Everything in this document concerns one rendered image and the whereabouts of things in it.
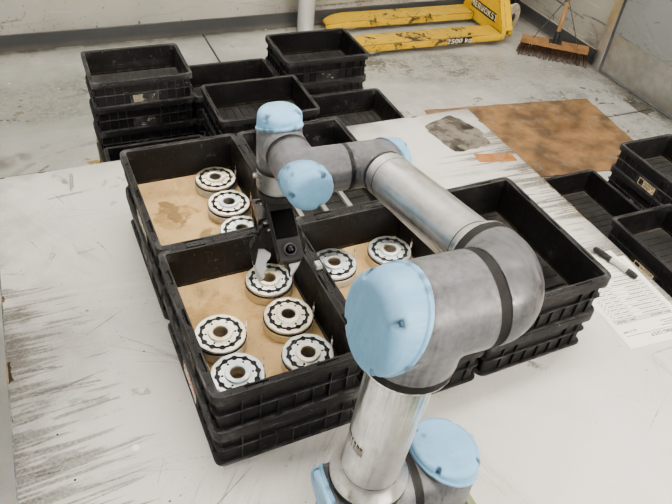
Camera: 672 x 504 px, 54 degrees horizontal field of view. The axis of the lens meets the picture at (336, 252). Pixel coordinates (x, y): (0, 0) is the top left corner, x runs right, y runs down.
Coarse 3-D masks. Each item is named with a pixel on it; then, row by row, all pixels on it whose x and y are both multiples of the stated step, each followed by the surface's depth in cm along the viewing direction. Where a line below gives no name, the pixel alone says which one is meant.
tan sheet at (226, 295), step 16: (192, 288) 143; (208, 288) 144; (224, 288) 144; (240, 288) 145; (192, 304) 140; (208, 304) 140; (224, 304) 141; (240, 304) 141; (256, 304) 141; (192, 320) 136; (240, 320) 138; (256, 320) 138; (256, 336) 135; (320, 336) 136; (256, 352) 132; (272, 352) 132; (272, 368) 129
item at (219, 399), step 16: (224, 240) 141; (160, 256) 135; (304, 256) 139; (320, 272) 136; (176, 288) 129; (176, 304) 126; (336, 304) 129; (192, 336) 120; (192, 352) 119; (208, 368) 115; (304, 368) 117; (320, 368) 117; (336, 368) 120; (208, 384) 113; (256, 384) 113; (272, 384) 114; (288, 384) 116; (224, 400) 111; (240, 400) 113
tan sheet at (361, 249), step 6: (354, 246) 158; (360, 246) 159; (366, 246) 159; (348, 252) 157; (360, 252) 157; (366, 252) 157; (360, 258) 155; (360, 264) 154; (366, 264) 154; (360, 270) 152; (342, 288) 147; (348, 288) 147
